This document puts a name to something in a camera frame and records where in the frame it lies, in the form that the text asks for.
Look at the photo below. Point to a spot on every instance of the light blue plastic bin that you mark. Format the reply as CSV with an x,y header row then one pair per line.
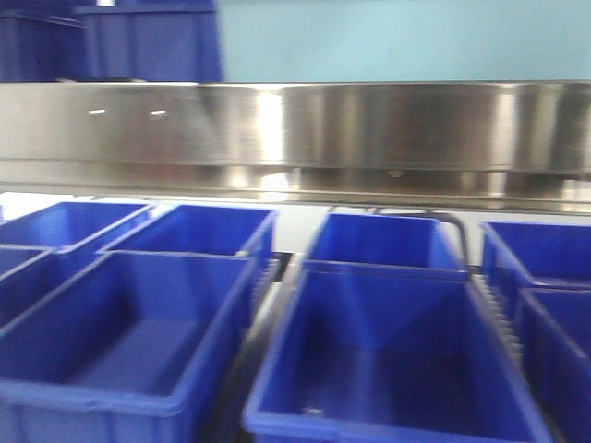
x,y
375,41

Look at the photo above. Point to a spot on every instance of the blue bin rear middle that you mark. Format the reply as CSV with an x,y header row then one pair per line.
x,y
410,245

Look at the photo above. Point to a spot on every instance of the blue bin lower middle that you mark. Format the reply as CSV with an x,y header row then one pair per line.
x,y
375,357

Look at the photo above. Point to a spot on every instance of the stainless steel shelf beam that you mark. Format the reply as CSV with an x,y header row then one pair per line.
x,y
498,146

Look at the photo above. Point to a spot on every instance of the dark blue bin upper shelf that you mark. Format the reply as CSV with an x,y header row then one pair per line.
x,y
43,41

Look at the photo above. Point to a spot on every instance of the blue bin rear middle-left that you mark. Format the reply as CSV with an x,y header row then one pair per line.
x,y
179,240

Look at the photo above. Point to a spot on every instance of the grey roller track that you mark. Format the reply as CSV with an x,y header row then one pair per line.
x,y
503,325

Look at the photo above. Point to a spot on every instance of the blue bin rear right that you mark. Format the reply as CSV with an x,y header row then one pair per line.
x,y
535,254

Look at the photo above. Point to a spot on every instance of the blue bin rear left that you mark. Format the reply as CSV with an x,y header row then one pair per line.
x,y
75,226

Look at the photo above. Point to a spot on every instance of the blue bin lower left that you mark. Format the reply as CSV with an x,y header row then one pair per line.
x,y
132,349

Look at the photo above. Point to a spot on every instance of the blue bin lower right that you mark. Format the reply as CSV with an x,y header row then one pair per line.
x,y
554,328

